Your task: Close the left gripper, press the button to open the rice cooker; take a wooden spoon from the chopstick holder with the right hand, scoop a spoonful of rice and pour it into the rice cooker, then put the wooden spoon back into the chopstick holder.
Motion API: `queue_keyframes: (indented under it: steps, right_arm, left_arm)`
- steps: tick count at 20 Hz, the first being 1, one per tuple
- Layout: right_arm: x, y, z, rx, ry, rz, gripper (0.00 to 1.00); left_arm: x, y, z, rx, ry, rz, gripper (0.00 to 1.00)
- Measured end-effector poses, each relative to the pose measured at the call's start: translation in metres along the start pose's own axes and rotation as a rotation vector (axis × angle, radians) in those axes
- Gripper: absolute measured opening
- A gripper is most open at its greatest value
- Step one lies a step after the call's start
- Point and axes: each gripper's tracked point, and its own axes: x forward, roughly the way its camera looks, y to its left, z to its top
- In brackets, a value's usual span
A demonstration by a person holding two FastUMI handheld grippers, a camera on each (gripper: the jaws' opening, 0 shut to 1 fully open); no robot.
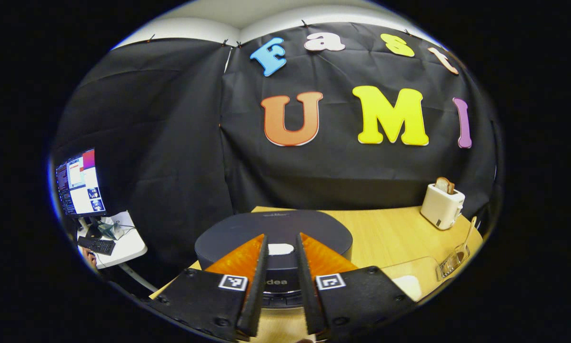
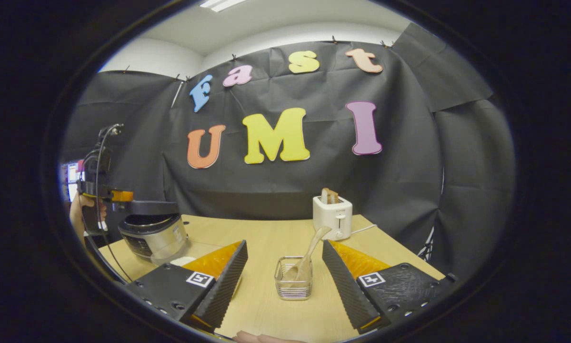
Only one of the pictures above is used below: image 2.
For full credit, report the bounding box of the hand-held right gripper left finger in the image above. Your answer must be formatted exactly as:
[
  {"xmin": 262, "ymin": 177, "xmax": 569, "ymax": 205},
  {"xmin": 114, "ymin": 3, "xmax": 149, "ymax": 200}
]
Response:
[{"xmin": 123, "ymin": 240, "xmax": 249, "ymax": 333}]

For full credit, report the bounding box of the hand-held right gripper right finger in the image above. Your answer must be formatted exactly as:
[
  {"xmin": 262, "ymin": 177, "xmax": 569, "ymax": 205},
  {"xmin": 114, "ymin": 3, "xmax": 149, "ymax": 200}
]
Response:
[{"xmin": 321, "ymin": 239, "xmax": 458, "ymax": 335}]

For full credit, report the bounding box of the wooden spoon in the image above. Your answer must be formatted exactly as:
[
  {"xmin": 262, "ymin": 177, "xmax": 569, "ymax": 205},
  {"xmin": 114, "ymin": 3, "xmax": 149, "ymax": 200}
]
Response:
[{"xmin": 285, "ymin": 225, "xmax": 332, "ymax": 282}]

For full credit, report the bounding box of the grey steel rice cooker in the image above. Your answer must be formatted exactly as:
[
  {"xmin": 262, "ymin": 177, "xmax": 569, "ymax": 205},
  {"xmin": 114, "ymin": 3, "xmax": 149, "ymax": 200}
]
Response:
[{"xmin": 116, "ymin": 200, "xmax": 189, "ymax": 265}]

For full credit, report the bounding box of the computer monitor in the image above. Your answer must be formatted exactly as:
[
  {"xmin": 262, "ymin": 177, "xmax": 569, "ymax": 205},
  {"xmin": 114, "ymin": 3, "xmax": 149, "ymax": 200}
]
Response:
[{"xmin": 59, "ymin": 161, "xmax": 83, "ymax": 203}]

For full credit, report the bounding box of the white toaster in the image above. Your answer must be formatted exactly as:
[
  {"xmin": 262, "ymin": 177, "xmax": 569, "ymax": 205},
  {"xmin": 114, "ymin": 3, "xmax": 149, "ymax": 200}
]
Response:
[{"xmin": 312, "ymin": 195, "xmax": 353, "ymax": 241}]

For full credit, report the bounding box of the black backdrop cloth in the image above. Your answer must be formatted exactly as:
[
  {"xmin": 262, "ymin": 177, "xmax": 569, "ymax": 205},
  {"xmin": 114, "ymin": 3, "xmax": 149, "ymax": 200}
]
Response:
[{"xmin": 59, "ymin": 23, "xmax": 517, "ymax": 282}]

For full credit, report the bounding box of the ceiling light panel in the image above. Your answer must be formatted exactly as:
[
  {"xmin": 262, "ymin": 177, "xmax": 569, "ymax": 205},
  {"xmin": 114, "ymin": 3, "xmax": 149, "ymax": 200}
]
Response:
[{"xmin": 199, "ymin": 0, "xmax": 248, "ymax": 13}]

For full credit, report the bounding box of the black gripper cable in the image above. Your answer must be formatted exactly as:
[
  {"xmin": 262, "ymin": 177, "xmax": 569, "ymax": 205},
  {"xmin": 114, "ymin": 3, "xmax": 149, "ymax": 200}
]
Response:
[{"xmin": 94, "ymin": 122, "xmax": 136, "ymax": 284}]

